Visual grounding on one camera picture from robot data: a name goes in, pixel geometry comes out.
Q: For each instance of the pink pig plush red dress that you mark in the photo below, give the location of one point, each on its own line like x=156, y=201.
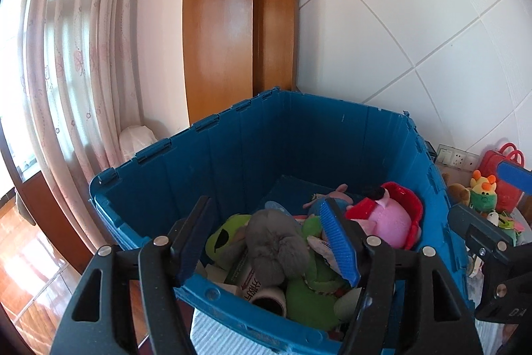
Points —
x=390, y=217

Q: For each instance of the brown teddy bear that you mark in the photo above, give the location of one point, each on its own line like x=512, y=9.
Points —
x=459, y=193

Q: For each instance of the green frog head plush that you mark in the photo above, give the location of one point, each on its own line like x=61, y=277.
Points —
x=226, y=238

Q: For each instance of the grey fluffy plush toy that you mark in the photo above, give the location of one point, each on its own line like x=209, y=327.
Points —
x=270, y=242

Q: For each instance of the white carton red print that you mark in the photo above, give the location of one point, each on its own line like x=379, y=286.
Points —
x=245, y=280

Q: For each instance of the large green plush striped trim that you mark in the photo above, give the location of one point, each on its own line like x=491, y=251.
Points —
x=307, y=296

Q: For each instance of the white wall socket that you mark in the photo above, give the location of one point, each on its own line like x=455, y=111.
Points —
x=472, y=161
x=444, y=154
x=460, y=158

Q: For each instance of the curved wooden wall frame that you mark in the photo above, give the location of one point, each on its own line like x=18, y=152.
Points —
x=224, y=26

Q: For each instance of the white cylinder roll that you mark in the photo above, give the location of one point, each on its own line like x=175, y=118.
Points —
x=274, y=293

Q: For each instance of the pink pig plush blue shirt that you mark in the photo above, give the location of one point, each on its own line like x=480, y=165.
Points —
x=332, y=196

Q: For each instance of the blue plastic crate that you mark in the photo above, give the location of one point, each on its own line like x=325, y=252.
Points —
x=249, y=155

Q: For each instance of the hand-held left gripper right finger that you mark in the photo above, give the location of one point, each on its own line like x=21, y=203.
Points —
x=338, y=242

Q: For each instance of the green frog plush orange horns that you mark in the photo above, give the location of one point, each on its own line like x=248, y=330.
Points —
x=484, y=199

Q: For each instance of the white bag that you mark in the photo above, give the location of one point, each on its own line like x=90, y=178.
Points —
x=137, y=141

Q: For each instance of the pink sheer curtain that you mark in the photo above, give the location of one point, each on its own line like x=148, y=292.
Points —
x=83, y=47

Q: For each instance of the light blue plush toy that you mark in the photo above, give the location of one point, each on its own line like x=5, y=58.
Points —
x=277, y=208

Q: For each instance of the red carry case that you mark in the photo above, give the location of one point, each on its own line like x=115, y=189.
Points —
x=489, y=163

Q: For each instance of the pale white box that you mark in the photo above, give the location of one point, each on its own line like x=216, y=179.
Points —
x=348, y=303

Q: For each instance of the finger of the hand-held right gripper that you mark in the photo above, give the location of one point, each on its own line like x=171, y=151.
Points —
x=478, y=226
x=513, y=174

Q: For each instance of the green and pink toy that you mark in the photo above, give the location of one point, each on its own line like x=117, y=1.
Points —
x=511, y=224

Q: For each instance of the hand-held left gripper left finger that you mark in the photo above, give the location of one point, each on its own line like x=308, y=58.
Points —
x=193, y=242

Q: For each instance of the small white black toy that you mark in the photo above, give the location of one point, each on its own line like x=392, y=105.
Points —
x=493, y=217

